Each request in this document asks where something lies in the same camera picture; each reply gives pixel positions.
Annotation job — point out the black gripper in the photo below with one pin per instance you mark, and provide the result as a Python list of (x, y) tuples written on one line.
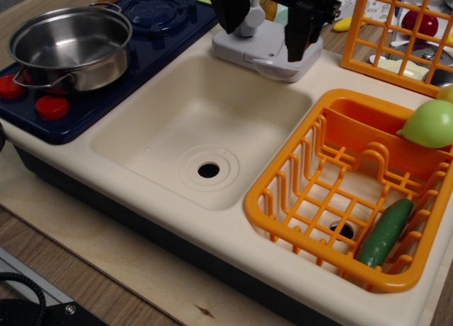
[(304, 24)]

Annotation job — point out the stainless steel pan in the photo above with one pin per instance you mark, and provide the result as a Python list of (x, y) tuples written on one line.
[(72, 50)]

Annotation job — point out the grey toy faucet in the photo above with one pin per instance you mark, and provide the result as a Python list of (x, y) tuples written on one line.
[(259, 44)]

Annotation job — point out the yellow toy corn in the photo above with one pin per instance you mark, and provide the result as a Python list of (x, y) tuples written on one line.
[(344, 24)]

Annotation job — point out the dark blue toy stove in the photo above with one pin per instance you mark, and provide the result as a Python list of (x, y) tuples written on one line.
[(161, 30)]

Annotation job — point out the orange upright grid rack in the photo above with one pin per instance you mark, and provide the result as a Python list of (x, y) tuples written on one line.
[(366, 48)]

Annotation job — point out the red toy apple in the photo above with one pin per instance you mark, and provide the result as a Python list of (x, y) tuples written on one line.
[(428, 25)]

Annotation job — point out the steel pot lid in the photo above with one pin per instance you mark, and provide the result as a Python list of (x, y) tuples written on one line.
[(421, 53)]

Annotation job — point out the cream toy sink unit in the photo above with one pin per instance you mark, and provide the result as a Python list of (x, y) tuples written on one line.
[(175, 160)]

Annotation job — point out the orange dish drying rack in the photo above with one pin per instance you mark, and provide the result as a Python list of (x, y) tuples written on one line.
[(337, 174)]

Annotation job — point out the green toy pear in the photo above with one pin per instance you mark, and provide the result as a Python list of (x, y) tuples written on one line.
[(430, 125)]

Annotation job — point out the red stove knob right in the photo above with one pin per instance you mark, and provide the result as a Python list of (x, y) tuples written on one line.
[(52, 107)]

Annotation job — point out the red stove knob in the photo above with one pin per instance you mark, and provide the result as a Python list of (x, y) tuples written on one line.
[(52, 107), (9, 90)]

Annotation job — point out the green toy cucumber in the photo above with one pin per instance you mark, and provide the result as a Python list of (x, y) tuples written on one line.
[(384, 234)]

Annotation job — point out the red stove knob left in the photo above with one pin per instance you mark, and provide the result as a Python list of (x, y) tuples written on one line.
[(9, 90)]

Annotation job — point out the wooden base board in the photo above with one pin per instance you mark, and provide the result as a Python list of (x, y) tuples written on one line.
[(112, 272)]

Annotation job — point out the black metal bracket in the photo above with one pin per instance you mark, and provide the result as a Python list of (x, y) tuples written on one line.
[(70, 314)]

